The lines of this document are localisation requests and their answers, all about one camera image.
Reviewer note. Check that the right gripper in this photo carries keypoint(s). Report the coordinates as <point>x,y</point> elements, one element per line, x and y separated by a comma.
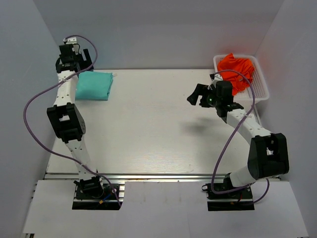
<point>203,95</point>

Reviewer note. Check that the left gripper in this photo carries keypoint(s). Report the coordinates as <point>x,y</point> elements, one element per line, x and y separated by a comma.
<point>80,57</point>

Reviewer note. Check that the teal t-shirt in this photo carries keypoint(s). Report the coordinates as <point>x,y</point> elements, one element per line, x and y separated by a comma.
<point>94,86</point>

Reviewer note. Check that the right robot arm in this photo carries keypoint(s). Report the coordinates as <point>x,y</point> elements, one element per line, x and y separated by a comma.
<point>268,152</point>

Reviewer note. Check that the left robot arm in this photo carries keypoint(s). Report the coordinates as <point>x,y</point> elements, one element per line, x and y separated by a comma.
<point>65,118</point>

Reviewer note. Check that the white plastic basket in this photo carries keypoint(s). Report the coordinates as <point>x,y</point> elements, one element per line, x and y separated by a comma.
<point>250,68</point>

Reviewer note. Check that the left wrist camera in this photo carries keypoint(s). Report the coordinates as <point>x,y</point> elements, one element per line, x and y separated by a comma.
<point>70,47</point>

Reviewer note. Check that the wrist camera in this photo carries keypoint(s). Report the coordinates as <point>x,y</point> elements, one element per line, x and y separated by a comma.
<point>222,88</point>
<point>70,47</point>

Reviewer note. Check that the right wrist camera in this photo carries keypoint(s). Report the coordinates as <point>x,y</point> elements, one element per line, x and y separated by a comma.
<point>222,88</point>

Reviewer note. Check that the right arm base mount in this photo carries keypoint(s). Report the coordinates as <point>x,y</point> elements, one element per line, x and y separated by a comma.
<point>241,200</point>

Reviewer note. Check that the aluminium table rail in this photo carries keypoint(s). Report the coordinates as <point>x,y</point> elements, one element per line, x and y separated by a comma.
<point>156,177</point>

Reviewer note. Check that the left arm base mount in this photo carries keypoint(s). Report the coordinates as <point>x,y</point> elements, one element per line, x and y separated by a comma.
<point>93,194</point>

